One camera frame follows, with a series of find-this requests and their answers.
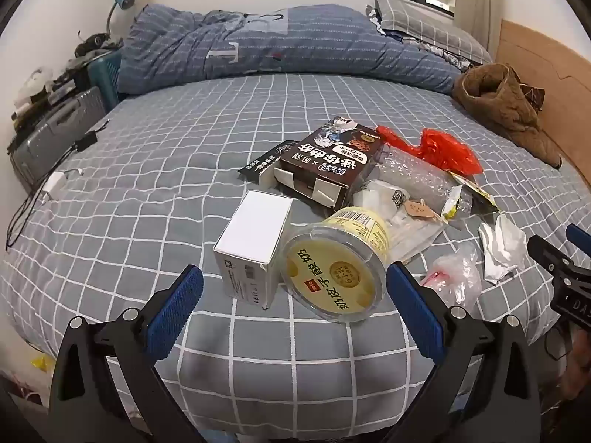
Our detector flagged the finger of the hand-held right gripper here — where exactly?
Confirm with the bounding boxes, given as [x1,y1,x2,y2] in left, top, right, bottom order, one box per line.
[527,235,578,278]
[567,224,591,266]

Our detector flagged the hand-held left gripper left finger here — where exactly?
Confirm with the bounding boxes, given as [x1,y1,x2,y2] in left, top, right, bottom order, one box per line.
[48,264,205,443]

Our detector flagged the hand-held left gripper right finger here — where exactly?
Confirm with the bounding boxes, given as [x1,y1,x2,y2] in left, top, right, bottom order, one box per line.
[386,261,542,443]

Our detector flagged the yellow yogurt tub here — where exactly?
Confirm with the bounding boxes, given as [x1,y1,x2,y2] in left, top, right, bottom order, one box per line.
[278,207,392,324]

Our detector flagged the yellow snack wrapper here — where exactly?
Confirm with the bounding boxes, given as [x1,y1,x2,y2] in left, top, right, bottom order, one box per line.
[441,171,499,224]

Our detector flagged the white cardboard box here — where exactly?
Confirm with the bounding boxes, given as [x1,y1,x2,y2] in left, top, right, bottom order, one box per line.
[213,190,294,310]

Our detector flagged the clear bubble wrap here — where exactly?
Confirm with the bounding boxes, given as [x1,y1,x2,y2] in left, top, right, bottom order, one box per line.
[369,145,467,222]

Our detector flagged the red plastic bag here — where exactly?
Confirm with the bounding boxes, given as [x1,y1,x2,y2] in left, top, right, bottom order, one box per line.
[376,124,482,176]

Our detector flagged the brown cookie box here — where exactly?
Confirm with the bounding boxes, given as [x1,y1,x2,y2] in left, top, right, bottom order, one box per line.
[274,117,386,210]

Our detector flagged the crumpled white tissue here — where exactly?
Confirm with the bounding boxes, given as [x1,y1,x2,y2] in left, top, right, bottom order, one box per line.
[478,214,527,286]

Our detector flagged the clear plastic bag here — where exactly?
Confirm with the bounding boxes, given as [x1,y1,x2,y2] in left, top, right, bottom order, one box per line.
[418,242,483,308]

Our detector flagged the clear plastic sleeve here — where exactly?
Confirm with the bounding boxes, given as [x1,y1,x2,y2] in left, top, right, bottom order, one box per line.
[385,212,446,264]

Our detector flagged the brown paper tag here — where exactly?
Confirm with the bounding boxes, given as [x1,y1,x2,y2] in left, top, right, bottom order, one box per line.
[405,198,440,219]

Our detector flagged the brown quilted jacket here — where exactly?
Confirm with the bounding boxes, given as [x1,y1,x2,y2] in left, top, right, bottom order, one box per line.
[451,62,563,170]

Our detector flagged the grey checked bed sheet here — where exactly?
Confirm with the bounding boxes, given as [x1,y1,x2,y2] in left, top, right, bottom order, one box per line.
[0,71,591,425]

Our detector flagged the black flat packet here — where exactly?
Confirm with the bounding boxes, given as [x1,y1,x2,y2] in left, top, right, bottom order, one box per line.
[238,140,301,181]

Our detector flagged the white charger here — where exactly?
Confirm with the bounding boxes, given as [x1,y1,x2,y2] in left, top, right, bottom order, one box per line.
[39,172,68,204]

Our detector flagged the wooden headboard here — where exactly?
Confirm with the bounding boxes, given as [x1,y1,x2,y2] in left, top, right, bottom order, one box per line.
[495,18,591,181]

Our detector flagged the grey suitcase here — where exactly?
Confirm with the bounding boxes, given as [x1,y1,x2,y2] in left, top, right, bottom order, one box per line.
[8,85,109,185]

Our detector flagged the blue plastic chair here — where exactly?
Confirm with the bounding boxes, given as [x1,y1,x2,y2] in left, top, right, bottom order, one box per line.
[88,50,123,114]

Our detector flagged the dark clutter pile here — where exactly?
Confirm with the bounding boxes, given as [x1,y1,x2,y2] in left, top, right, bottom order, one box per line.
[11,67,77,121]

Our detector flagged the blue striped duvet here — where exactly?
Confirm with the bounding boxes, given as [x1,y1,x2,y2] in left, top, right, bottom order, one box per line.
[116,4,467,97]

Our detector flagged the grey checked pillow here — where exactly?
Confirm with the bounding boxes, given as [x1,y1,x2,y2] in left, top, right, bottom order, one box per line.
[374,0,492,63]

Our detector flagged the black bag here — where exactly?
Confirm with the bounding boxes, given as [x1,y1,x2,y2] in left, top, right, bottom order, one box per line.
[74,32,122,58]

